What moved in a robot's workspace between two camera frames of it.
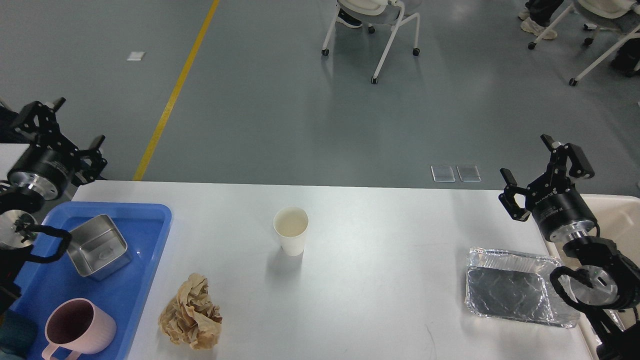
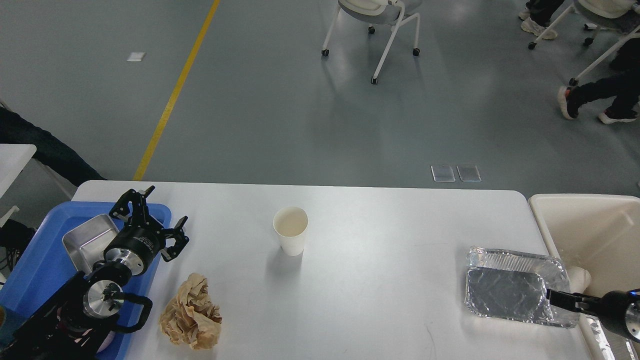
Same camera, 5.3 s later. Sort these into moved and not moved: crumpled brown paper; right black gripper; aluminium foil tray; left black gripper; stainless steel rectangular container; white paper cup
Moved: left black gripper; right black gripper
Not moved: aluminium foil tray; crumpled brown paper; white paper cup; stainless steel rectangular container
